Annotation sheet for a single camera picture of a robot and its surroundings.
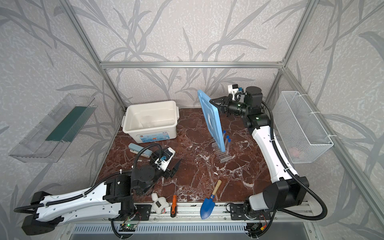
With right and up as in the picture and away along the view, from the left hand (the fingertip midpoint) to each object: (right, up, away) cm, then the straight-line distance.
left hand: (176, 150), depth 67 cm
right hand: (+15, +24, -1) cm, 28 cm away
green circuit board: (-24, -38, +4) cm, 45 cm away
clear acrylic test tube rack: (+24, -9, +25) cm, 36 cm away
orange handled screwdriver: (-2, -32, +5) cm, 32 cm away
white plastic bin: (-25, +12, +39) cm, 48 cm away
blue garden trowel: (+15, -31, +10) cm, 35 cm away
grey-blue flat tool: (-30, -5, +27) cm, 40 cm away
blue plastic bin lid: (+16, +17, +4) cm, 23 cm away
